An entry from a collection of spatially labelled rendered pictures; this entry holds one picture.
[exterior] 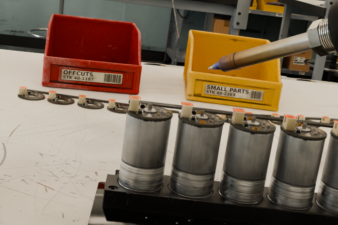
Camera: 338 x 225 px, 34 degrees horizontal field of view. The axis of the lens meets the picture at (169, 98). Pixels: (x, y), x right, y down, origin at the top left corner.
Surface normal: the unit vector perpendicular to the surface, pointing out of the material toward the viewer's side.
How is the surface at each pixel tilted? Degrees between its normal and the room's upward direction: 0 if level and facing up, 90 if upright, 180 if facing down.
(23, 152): 0
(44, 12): 90
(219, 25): 91
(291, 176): 90
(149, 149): 90
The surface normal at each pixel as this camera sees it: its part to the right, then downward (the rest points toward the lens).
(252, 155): 0.07, 0.26
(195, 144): -0.19, 0.22
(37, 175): 0.13, -0.96
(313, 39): -0.69, 0.09
